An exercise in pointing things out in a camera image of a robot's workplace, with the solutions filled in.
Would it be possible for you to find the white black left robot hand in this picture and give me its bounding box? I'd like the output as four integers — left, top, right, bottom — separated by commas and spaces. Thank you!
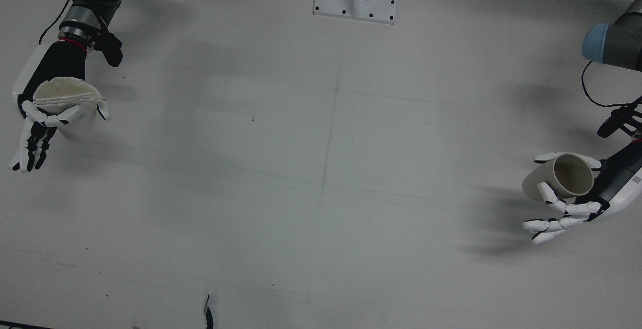
522, 141, 642, 245

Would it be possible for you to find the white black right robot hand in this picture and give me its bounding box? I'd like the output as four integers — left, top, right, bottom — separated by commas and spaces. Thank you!
9, 40, 111, 173

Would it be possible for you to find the smooth beige paper cup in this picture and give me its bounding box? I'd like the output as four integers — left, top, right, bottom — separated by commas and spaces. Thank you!
522, 153, 595, 204

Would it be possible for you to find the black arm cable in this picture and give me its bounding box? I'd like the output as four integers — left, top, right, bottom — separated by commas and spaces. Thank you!
581, 61, 642, 109
39, 0, 83, 46

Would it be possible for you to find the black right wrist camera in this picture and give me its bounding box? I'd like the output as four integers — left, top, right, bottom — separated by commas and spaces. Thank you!
93, 31, 124, 68

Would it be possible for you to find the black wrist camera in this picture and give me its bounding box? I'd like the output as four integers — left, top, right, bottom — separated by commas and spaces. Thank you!
93, 31, 124, 68
597, 99, 642, 139

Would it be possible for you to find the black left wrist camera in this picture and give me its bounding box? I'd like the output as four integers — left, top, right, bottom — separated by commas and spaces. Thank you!
597, 99, 642, 139

